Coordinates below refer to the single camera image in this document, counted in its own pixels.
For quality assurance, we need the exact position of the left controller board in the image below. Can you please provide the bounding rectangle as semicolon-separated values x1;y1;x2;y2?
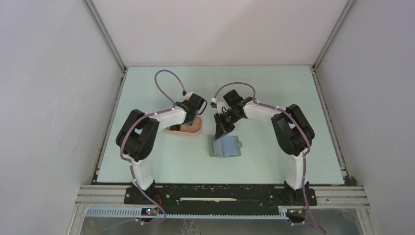
141;208;159;216

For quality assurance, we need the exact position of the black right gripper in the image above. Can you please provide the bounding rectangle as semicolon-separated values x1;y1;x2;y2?
215;110;242;139

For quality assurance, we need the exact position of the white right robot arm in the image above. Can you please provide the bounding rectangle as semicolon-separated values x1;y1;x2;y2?
210;90;315;205

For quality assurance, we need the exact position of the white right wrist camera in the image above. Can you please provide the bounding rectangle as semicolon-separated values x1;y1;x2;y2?
210;98;226;114

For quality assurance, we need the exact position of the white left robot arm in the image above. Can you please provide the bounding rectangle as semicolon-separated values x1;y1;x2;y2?
115;92;207;204

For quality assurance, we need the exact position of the controller board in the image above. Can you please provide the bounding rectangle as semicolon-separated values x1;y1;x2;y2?
141;208;159;216
286;209;307;216

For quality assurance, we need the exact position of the pink oval tray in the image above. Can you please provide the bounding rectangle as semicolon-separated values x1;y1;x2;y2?
165;116;203;136

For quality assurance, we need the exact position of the aluminium frame rail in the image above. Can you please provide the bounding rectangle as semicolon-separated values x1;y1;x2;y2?
67;184;374;235

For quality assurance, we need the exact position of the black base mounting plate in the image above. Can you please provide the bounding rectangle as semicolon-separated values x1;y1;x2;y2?
124;183;318;216

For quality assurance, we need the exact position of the right controller board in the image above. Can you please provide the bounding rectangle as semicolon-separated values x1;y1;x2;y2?
286;209;307;216

